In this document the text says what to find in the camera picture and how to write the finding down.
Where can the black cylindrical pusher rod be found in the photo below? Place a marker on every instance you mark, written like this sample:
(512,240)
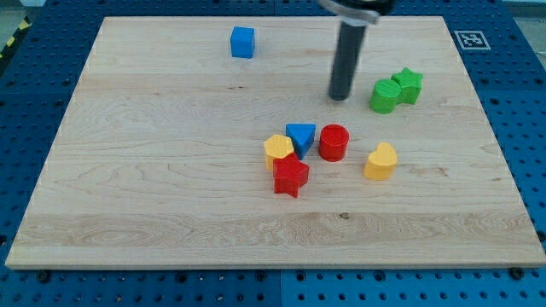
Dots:
(348,47)

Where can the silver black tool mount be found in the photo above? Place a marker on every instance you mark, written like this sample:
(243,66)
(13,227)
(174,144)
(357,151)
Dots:
(358,12)

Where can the green cylinder block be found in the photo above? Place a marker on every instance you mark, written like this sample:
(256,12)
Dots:
(385,96)

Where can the green star block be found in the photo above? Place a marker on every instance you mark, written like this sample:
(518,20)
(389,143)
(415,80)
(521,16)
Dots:
(410,85)

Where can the red star block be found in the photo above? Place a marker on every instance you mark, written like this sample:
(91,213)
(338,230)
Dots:
(290,174)

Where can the red cylinder block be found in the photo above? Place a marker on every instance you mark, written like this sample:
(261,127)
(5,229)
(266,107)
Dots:
(333,142)

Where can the blue triangle block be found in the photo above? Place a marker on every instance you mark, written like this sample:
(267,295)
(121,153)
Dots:
(302,136)

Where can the blue cube block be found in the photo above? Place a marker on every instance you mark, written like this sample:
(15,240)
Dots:
(242,42)

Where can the white fiducial marker tag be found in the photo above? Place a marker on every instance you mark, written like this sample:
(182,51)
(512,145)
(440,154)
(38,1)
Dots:
(472,40)

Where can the yellow heart block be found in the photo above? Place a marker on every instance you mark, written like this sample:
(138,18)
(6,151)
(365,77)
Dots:
(381,163)

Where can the yellow hexagon block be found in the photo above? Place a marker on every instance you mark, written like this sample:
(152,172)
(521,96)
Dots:
(277,147)

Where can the light wooden board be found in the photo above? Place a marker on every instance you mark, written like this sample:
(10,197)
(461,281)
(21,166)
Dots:
(159,159)

